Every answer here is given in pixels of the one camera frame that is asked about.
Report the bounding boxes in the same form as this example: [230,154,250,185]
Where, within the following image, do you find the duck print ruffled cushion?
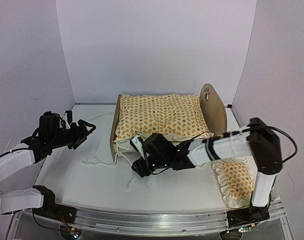
[112,94,214,152]

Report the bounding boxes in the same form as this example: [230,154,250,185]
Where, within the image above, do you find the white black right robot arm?
[130,117,298,226]

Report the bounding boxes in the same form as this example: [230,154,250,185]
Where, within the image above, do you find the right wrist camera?
[130,135,145,159]

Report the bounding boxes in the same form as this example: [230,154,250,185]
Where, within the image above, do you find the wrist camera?
[63,110,72,129]
[130,135,145,159]

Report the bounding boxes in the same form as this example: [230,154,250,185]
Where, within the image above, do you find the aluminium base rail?
[6,192,295,240]

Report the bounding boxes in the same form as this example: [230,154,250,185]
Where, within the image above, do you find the white cushion tie cords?
[80,149,140,193]
[84,112,116,125]

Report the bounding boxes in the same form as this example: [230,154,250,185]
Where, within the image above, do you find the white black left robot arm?
[0,110,96,219]

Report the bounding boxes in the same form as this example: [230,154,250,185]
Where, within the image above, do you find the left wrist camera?
[63,110,72,129]

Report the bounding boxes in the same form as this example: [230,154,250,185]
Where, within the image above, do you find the small duck print pillow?
[212,157,255,209]

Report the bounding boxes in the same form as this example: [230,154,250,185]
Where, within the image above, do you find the wooden pet bed frame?
[110,83,227,158]

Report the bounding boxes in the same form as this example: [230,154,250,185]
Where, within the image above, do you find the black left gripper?
[48,118,95,149]

